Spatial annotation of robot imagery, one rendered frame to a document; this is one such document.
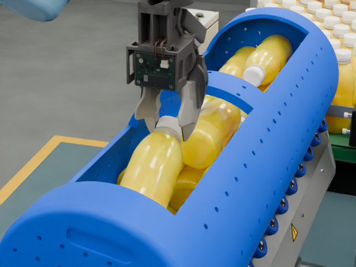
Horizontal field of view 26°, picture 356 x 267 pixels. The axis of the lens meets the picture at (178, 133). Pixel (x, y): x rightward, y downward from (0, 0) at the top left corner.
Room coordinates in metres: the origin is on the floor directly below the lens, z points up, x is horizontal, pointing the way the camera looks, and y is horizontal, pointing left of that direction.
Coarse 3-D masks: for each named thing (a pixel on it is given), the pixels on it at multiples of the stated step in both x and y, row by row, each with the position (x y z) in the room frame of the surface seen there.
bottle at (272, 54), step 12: (276, 36) 1.53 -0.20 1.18; (264, 48) 1.45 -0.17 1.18; (276, 48) 1.47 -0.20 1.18; (288, 48) 1.51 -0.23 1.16; (252, 60) 1.41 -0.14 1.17; (264, 60) 1.40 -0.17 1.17; (276, 60) 1.42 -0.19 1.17; (264, 72) 1.38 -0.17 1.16; (276, 72) 1.41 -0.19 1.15; (264, 84) 1.40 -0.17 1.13
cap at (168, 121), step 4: (164, 116) 0.97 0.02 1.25; (168, 116) 0.97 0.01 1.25; (160, 120) 0.97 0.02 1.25; (164, 120) 0.97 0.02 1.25; (168, 120) 0.96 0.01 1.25; (172, 120) 0.96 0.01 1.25; (176, 120) 0.97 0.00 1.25; (160, 124) 0.96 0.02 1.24; (164, 124) 0.96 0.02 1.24; (168, 124) 0.96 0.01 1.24; (172, 124) 0.96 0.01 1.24; (176, 124) 0.96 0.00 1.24; (172, 128) 0.96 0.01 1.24; (176, 128) 0.96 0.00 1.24; (180, 128) 0.96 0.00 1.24; (180, 132) 0.96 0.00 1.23
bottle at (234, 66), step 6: (240, 48) 1.57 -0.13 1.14; (246, 48) 1.55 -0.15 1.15; (252, 48) 1.56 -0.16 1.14; (234, 54) 1.54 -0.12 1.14; (240, 54) 1.52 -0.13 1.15; (246, 54) 1.52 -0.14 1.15; (228, 60) 1.50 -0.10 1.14; (234, 60) 1.48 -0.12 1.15; (240, 60) 1.48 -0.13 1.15; (222, 66) 1.47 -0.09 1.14; (228, 66) 1.45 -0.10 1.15; (234, 66) 1.45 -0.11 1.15; (240, 66) 1.45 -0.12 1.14; (222, 72) 1.44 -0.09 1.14; (228, 72) 1.43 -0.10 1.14; (234, 72) 1.43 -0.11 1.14; (240, 72) 1.44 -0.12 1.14
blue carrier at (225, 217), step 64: (320, 64) 1.41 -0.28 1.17; (128, 128) 1.17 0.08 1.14; (256, 128) 1.06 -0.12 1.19; (64, 192) 0.81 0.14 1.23; (128, 192) 0.80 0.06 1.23; (192, 192) 0.84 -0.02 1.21; (256, 192) 0.95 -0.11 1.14; (0, 256) 0.80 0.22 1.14; (64, 256) 0.76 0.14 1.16; (128, 256) 0.74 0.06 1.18; (192, 256) 0.75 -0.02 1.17
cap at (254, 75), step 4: (248, 68) 1.38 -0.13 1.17; (252, 68) 1.37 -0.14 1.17; (256, 68) 1.38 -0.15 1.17; (244, 72) 1.38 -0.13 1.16; (248, 72) 1.37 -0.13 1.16; (252, 72) 1.37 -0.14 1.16; (256, 72) 1.37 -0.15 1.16; (260, 72) 1.37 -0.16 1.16; (244, 76) 1.38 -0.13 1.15; (248, 76) 1.37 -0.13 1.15; (252, 76) 1.37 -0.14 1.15; (256, 76) 1.37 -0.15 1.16; (260, 76) 1.36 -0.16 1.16; (248, 80) 1.37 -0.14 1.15; (252, 80) 1.37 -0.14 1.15; (256, 80) 1.37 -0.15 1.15; (260, 80) 1.36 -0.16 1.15; (252, 84) 1.37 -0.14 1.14; (256, 84) 1.37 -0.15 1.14; (260, 84) 1.37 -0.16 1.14
